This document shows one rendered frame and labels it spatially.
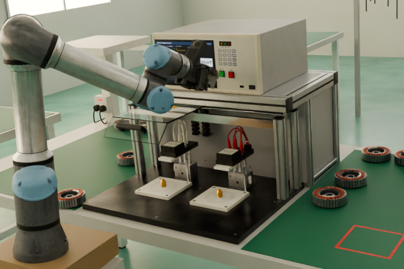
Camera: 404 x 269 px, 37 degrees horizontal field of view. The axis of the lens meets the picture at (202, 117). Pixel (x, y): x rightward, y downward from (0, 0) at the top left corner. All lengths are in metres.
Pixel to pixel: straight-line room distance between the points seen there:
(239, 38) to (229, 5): 7.39
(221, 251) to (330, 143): 0.75
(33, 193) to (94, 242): 0.25
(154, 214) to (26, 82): 0.63
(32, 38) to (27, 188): 0.39
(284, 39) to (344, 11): 6.46
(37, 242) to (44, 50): 0.52
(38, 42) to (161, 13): 7.91
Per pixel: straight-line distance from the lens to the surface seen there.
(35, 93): 1.76
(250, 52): 2.02
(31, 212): 1.69
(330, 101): 2.35
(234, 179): 2.19
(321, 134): 2.29
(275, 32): 2.12
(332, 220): 1.97
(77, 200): 2.23
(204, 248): 1.87
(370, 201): 2.11
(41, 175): 1.70
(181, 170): 2.31
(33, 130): 1.78
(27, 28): 1.63
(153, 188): 2.22
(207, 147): 2.37
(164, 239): 1.95
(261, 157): 2.26
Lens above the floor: 1.60
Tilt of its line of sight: 16 degrees down
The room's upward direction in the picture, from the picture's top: 5 degrees counter-clockwise
